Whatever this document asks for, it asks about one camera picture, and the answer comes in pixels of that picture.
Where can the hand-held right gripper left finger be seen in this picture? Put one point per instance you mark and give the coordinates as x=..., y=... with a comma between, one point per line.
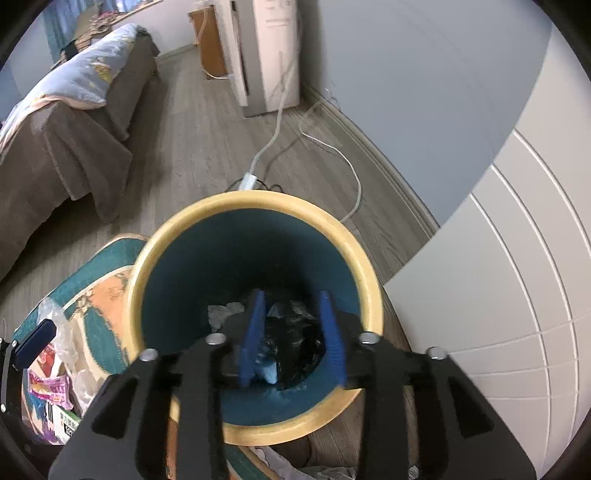
x=251, y=337

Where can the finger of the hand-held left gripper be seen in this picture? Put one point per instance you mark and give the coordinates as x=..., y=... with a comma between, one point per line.
x=37, y=337

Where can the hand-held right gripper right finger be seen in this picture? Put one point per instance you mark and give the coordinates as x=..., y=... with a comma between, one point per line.
x=332, y=341

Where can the red white wrapper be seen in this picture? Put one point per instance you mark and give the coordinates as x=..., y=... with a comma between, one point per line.
x=46, y=359

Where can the clear plastic bag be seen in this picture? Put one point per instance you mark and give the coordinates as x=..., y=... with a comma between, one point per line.
x=64, y=332

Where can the black plastic bag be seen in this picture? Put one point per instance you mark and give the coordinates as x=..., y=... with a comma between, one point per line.
x=295, y=350

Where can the pink snack wrapper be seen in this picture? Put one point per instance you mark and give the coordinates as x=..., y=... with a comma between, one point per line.
x=48, y=390

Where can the yellow rimmed teal trash bin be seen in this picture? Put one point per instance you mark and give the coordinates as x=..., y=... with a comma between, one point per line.
x=207, y=258

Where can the teal orange patterned cushion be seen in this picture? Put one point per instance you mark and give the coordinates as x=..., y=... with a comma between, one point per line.
x=97, y=300

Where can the white printed cloth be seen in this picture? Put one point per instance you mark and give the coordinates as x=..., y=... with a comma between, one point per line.
x=295, y=468

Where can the brown covered bed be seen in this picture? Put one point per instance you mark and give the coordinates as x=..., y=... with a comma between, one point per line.
x=60, y=161

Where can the white wardrobe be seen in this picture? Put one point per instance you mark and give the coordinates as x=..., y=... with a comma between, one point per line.
x=508, y=300

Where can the light blue printed quilt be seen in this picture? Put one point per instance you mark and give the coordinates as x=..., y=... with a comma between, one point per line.
x=87, y=74

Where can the white air purifier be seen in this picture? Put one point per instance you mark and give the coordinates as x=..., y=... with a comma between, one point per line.
x=272, y=46

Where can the wooden cabinet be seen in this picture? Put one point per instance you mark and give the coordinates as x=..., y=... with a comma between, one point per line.
x=212, y=46

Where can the plaid clothes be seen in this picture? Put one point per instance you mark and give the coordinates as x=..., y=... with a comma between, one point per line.
x=94, y=32

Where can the blue curtain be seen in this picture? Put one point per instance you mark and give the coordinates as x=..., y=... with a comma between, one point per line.
x=60, y=23

